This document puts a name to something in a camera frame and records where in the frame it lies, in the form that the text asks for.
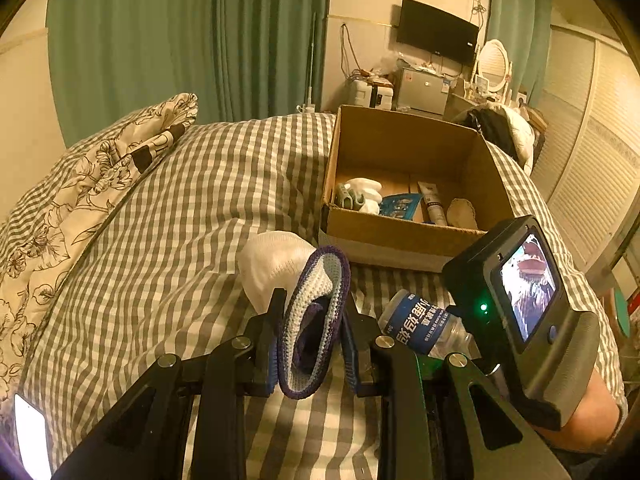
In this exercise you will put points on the narrow green curtain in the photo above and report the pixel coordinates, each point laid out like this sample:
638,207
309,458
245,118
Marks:
515,0

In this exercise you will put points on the white louvred wardrobe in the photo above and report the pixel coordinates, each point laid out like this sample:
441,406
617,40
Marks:
590,135

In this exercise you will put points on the blue and white tissue pack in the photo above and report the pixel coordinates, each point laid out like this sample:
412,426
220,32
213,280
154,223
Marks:
400,207

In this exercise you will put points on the person's right forearm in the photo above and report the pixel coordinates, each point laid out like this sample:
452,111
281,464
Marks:
595,410

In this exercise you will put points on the black wall television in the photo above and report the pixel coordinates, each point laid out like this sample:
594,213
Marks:
435,30

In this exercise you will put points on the floral pillow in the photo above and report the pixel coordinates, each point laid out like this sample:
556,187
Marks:
75,180

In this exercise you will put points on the white sock with purple cuff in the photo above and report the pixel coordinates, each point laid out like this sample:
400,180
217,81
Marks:
310,300

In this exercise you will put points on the oval white vanity mirror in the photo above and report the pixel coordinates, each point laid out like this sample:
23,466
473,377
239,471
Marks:
495,62

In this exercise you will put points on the cardboard box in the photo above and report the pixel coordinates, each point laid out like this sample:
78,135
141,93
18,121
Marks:
400,140

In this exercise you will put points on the white pole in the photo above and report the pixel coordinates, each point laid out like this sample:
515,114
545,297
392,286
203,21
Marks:
310,70

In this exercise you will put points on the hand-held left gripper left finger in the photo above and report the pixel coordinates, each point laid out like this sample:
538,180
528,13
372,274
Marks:
265,345

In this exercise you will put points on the white toothpaste tube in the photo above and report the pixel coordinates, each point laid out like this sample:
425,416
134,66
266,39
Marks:
432,202

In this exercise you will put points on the black jacket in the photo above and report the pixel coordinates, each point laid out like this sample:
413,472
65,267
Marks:
492,125

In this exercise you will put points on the stool with green seat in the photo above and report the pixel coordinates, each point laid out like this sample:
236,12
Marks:
621,312

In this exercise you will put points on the clear plastic bag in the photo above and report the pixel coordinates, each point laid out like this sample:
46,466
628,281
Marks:
389,65

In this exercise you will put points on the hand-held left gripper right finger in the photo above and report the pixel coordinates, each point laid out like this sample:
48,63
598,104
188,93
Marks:
350,360

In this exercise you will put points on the water bottle with blue label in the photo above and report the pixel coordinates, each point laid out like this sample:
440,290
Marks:
420,320

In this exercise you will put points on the wide green curtain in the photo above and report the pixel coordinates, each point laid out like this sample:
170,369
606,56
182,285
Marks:
150,35

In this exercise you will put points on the white oil heater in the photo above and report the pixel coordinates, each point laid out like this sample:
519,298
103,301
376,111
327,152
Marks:
362,92

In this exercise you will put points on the small silver fridge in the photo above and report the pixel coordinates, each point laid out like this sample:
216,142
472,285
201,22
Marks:
420,90

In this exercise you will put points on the white padded coat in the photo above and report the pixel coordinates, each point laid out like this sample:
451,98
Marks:
520,135

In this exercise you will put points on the lit smartphone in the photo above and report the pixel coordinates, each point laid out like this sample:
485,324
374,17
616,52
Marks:
32,435

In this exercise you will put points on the grey-green plastic clip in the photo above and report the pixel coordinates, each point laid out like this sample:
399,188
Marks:
347,197

